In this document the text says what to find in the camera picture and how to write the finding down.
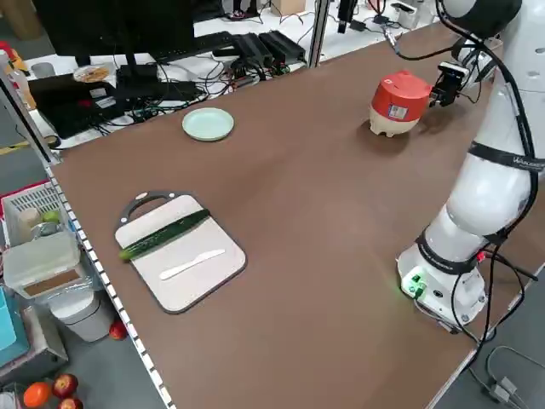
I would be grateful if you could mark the red apple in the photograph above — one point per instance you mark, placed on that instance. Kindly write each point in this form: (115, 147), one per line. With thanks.
(65, 385)
(70, 404)
(118, 330)

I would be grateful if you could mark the white plastic knife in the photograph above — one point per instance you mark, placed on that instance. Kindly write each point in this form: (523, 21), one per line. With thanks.
(191, 264)

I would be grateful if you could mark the orange fruit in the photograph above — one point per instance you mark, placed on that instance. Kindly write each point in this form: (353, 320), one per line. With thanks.
(37, 395)

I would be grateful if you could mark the long black power strip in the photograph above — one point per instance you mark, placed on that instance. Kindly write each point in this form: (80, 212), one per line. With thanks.
(196, 42)

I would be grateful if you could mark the black ribbed power brick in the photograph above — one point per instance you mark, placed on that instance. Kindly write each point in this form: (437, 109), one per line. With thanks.
(283, 44)
(251, 49)

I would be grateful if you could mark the cardboard box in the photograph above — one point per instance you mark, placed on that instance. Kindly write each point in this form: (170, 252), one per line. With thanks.
(287, 6)

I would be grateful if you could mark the dark green cucumber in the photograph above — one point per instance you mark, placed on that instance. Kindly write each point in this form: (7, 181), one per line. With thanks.
(166, 233)

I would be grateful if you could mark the pale green plate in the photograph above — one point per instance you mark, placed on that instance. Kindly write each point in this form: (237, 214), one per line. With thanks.
(208, 124)

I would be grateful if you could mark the black mini computer box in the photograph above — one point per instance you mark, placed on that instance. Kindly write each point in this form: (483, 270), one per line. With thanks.
(136, 76)

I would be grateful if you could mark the aluminium frame post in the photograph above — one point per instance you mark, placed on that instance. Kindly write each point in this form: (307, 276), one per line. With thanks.
(30, 117)
(318, 30)

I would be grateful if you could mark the white waste bin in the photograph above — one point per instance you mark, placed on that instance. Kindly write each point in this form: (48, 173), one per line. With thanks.
(81, 315)

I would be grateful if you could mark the flat black electronics case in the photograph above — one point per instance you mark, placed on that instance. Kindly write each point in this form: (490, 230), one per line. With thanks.
(72, 106)

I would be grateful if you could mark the white plastic basket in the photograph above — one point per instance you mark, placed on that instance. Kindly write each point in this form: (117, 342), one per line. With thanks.
(30, 198)

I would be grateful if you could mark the black computer monitor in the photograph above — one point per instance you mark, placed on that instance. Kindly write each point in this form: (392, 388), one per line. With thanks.
(110, 25)

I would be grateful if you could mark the orange rice cooker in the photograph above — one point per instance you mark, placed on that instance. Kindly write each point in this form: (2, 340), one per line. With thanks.
(398, 102)

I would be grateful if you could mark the white device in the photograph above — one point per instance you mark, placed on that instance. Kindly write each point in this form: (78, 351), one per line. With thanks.
(404, 15)

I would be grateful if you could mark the green apple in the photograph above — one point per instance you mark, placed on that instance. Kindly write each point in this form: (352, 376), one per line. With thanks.
(51, 216)

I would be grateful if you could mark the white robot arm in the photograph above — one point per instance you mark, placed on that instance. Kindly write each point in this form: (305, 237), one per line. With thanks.
(489, 191)
(470, 78)

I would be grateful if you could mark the beige cup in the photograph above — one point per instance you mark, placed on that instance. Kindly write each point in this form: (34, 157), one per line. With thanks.
(29, 223)

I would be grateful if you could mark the white dish with snacks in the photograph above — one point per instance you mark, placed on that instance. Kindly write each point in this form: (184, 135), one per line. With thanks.
(91, 73)

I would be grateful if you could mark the perforated table edge rail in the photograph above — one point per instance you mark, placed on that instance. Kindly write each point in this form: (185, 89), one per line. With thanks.
(127, 321)

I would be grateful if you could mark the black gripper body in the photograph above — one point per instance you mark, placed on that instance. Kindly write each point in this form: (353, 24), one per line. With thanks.
(449, 93)

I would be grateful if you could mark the grey metal box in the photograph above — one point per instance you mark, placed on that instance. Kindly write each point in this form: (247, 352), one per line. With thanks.
(42, 349)

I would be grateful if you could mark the blue box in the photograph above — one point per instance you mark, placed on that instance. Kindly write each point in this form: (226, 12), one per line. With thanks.
(6, 324)

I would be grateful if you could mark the small tape roll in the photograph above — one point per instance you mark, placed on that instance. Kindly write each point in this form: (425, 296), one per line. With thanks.
(52, 140)

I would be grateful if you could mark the clear plastic container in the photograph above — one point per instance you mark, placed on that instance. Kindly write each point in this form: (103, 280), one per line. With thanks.
(40, 257)

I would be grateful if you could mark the white cutting board black rim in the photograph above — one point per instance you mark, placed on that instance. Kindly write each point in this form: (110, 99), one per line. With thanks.
(187, 272)

